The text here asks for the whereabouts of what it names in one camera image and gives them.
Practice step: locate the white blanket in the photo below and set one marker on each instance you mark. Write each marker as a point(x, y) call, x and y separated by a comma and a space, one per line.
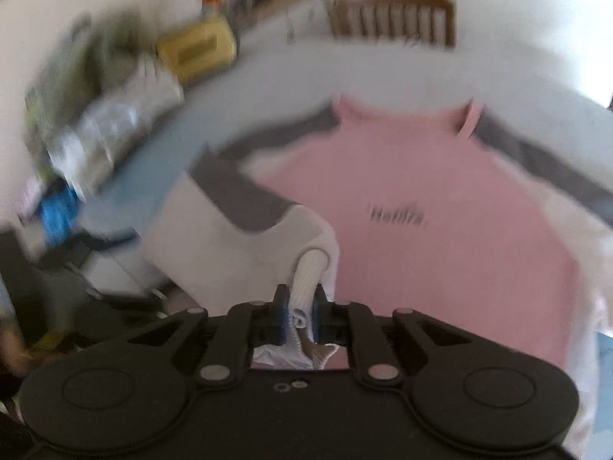
point(129, 105)

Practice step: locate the slatted wooden chair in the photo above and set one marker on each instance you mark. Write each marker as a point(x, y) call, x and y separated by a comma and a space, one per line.
point(392, 14)

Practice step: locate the yellow tissue box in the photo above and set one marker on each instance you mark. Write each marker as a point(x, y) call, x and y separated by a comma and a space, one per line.
point(198, 50)

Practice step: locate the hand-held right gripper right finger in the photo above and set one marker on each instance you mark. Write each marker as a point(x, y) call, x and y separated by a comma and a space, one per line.
point(317, 320)

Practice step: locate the pink grey white sweatshirt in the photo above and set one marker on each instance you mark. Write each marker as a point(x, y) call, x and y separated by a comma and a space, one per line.
point(407, 177)

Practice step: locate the white drawer sideboard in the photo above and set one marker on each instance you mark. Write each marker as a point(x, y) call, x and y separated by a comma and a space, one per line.
point(292, 14)

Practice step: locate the green embroidered cloth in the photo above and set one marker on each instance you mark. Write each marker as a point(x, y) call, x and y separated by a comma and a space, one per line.
point(81, 72)

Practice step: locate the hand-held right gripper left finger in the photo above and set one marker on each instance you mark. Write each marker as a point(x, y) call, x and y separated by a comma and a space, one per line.
point(284, 320)

